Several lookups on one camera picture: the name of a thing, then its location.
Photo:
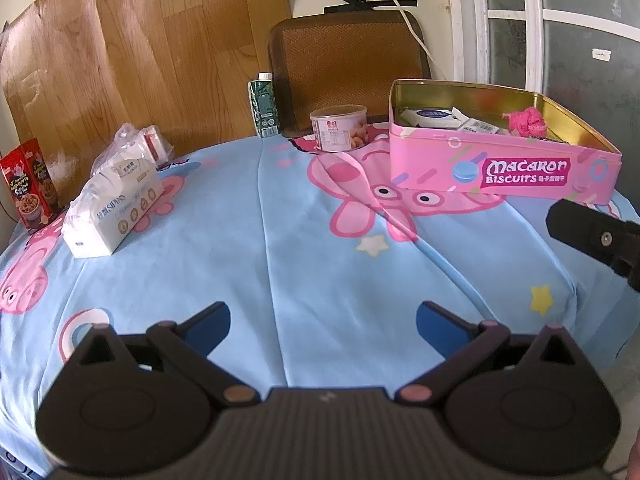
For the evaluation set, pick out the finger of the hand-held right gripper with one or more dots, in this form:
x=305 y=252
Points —
x=590 y=235

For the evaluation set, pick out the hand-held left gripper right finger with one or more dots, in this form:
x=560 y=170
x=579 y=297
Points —
x=440 y=327

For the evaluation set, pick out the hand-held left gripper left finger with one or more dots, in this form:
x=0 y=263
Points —
x=210 y=327

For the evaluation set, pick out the pink cloth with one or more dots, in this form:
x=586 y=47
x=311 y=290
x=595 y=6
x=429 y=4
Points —
x=525 y=120

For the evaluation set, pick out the clear plastic packet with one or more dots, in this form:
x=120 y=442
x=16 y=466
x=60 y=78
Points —
x=482 y=126

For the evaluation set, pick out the pink biscuit tin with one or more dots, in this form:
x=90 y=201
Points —
x=440 y=160

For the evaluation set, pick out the white packet with oval label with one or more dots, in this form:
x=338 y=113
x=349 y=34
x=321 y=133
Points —
x=432 y=116

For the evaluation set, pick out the printed blue blanket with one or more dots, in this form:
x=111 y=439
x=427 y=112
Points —
x=300 y=240

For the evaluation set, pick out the white tissue pack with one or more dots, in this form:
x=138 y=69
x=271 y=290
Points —
x=115 y=210

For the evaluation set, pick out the white glass door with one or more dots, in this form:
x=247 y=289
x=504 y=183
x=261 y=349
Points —
x=575 y=60

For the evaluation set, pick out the white sticker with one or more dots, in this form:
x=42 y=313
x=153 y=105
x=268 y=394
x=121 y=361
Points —
x=601 y=54

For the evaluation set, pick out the clear plastic bag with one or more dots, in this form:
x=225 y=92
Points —
x=127 y=147

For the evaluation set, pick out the pink and white can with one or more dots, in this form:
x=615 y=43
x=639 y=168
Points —
x=339 y=132

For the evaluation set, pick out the red snack box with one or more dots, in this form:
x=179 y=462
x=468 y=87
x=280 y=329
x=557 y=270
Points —
x=22 y=190
x=46 y=175

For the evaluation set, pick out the green drink carton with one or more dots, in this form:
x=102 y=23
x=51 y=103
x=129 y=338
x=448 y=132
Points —
x=263 y=107

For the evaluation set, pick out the wooden board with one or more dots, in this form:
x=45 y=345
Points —
x=175 y=60

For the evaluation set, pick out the brown woven chair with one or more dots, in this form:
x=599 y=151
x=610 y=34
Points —
x=345 y=60

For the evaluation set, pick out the black tape strip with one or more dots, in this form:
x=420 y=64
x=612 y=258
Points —
x=370 y=7

